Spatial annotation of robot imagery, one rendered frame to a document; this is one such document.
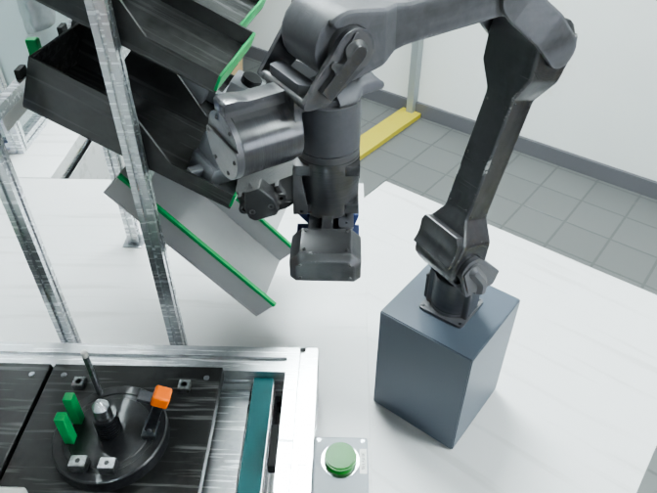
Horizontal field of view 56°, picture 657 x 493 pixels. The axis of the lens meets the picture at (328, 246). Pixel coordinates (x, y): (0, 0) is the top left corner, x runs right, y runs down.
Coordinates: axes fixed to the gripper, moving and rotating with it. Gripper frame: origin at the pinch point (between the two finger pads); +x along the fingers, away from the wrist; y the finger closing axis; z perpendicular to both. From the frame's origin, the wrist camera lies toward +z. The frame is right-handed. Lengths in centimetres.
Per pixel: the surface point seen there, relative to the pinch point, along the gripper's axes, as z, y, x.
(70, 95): 31.1, -18.2, -7.3
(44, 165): 71, -75, 39
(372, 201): -8, -63, 39
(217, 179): 14.9, -17.6, 3.9
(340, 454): -1.7, 6.3, 28.2
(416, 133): -39, -246, 125
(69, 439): 31.2, 7.1, 25.4
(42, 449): 35.6, 6.7, 28.4
